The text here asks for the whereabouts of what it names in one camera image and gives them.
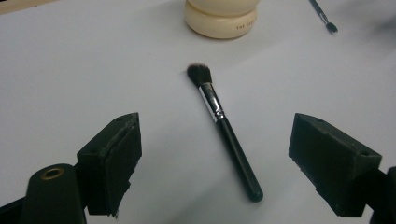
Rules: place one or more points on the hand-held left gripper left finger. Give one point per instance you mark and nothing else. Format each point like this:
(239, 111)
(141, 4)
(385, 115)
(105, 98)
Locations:
(109, 165)

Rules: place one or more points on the thin black spoolie brush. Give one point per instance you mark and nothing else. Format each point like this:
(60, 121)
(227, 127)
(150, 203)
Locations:
(331, 28)

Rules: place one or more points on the cream round brush holder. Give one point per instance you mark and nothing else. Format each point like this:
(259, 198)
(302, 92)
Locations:
(218, 21)

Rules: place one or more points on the tan wooden board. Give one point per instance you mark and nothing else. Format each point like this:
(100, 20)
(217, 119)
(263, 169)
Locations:
(18, 5)

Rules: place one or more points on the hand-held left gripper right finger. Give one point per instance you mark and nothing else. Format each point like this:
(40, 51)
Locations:
(330, 161)

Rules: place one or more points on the large black makeup brush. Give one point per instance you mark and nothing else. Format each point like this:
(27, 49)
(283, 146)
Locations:
(236, 149)

